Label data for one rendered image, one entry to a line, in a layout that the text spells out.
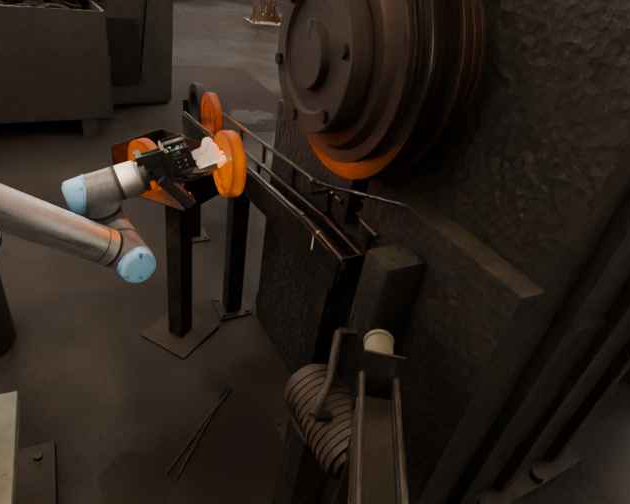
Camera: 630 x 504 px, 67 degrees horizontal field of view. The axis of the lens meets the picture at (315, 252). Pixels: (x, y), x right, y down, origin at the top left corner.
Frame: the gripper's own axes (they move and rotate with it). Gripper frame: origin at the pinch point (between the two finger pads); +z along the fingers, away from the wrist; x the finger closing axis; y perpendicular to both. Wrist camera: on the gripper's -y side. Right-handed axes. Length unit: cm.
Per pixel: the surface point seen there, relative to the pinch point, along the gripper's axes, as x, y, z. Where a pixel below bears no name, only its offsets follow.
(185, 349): 21, -79, -26
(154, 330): 34, -77, -34
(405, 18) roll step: -34, 32, 24
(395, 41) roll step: -33.5, 28.6, 22.7
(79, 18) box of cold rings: 220, -10, -12
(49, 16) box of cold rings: 219, -6, -26
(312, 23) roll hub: -18.4, 29.7, 15.7
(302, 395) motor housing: -45, -32, -7
